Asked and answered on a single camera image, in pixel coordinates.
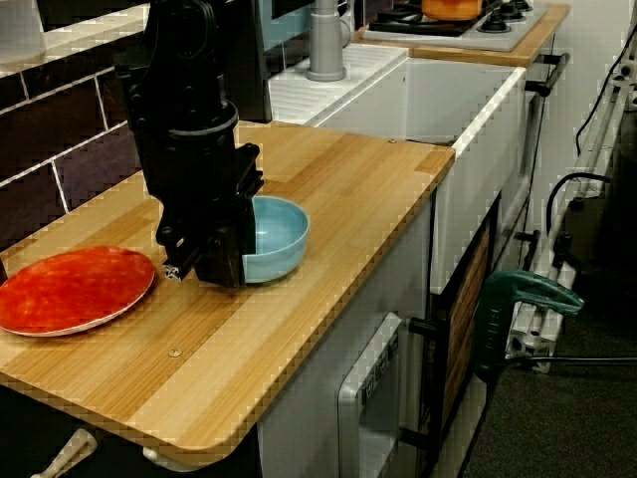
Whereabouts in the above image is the white hook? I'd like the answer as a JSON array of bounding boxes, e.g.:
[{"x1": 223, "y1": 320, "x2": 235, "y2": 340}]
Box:
[{"x1": 141, "y1": 445, "x2": 210, "y2": 474}]

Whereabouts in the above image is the dark upright post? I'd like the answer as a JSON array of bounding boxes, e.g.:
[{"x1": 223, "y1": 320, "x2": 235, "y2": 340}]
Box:
[{"x1": 213, "y1": 0, "x2": 273, "y2": 123}]

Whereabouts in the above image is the thin black cable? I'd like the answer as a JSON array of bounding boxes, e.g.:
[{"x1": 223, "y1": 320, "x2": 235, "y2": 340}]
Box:
[{"x1": 575, "y1": 24, "x2": 637, "y2": 156}]

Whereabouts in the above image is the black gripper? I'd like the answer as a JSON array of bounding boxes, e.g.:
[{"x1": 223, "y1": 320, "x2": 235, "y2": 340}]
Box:
[{"x1": 147, "y1": 125, "x2": 266, "y2": 290}]

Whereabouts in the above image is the aluminium frame rail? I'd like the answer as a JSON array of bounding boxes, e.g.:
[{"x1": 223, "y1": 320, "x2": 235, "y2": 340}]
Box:
[{"x1": 505, "y1": 64, "x2": 637, "y2": 374}]

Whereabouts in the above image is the black framed wood door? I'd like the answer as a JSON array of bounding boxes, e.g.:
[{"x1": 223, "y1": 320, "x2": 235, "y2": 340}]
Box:
[{"x1": 407, "y1": 196, "x2": 502, "y2": 478}]

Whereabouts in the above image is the light blue bowl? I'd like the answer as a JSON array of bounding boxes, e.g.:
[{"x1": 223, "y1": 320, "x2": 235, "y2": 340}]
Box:
[{"x1": 242, "y1": 195, "x2": 311, "y2": 285}]

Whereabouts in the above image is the grey white faucet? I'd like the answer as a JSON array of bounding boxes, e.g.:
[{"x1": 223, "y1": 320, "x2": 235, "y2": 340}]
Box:
[{"x1": 306, "y1": 0, "x2": 352, "y2": 83}]

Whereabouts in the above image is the white dispenser panel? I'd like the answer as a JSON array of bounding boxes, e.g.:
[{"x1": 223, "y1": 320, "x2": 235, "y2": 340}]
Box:
[{"x1": 335, "y1": 312, "x2": 403, "y2": 478}]

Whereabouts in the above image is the white kitchen cabinet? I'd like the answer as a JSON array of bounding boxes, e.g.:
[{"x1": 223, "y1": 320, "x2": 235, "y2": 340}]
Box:
[{"x1": 256, "y1": 188, "x2": 434, "y2": 478}]

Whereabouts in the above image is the red round plate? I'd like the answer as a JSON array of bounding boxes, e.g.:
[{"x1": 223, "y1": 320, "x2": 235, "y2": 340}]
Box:
[{"x1": 0, "y1": 246, "x2": 156, "y2": 339}]

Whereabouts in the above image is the orange pot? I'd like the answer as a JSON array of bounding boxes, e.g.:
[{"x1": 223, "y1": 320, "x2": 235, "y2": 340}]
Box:
[{"x1": 421, "y1": 0, "x2": 484, "y2": 22}]

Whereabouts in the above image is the grey toy stove top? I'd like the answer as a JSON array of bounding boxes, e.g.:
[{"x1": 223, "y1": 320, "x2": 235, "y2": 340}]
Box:
[{"x1": 360, "y1": 0, "x2": 548, "y2": 53}]

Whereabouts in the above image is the black oven handle bar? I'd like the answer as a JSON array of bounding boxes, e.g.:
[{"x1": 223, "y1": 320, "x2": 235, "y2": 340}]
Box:
[{"x1": 526, "y1": 52, "x2": 572, "y2": 99}]

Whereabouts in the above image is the green clamp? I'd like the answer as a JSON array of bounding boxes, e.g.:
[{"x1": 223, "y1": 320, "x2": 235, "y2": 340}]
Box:
[{"x1": 471, "y1": 268, "x2": 586, "y2": 382}]

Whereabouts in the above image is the teal plastic bin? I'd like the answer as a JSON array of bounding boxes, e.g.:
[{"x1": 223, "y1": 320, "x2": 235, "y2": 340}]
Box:
[{"x1": 256, "y1": 0, "x2": 315, "y2": 51}]

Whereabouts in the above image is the white toy sink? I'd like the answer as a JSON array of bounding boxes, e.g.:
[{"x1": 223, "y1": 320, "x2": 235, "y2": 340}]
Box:
[{"x1": 268, "y1": 42, "x2": 528, "y2": 295}]

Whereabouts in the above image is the black curved floor cable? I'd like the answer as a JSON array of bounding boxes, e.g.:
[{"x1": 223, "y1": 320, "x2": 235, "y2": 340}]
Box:
[{"x1": 545, "y1": 172, "x2": 613, "y2": 238}]

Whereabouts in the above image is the white wooden peg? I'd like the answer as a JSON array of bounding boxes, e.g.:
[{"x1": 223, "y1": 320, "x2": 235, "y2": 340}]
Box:
[{"x1": 29, "y1": 427, "x2": 99, "y2": 478}]

